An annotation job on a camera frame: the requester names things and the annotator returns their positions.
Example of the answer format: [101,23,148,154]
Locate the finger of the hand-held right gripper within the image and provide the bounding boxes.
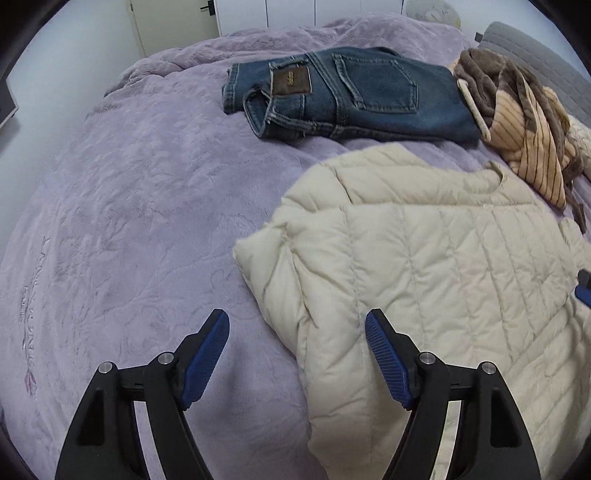
[575,270,591,308]

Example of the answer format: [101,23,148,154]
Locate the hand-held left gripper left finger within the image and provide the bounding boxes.
[54,308,230,480]

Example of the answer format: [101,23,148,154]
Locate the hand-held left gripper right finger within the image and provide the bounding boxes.
[365,309,542,480]

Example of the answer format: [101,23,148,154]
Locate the cream puffer jacket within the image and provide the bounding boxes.
[233,142,591,480]

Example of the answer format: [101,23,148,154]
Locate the brown striped fleece garment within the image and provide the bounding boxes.
[452,46,591,234]

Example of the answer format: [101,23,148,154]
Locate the purple plush blanket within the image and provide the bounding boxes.
[0,11,591,480]

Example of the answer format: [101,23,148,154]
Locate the grey quilted pillow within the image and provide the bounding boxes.
[475,21,591,116]

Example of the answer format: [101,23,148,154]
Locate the blue denim jeans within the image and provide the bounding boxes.
[222,46,483,147]

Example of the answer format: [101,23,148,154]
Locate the dark framed screen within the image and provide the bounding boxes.
[0,69,20,131]

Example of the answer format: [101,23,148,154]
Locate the white wardrobe door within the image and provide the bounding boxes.
[129,0,407,57]

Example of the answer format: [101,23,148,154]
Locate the round pale wall clock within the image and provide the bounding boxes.
[404,0,462,28]

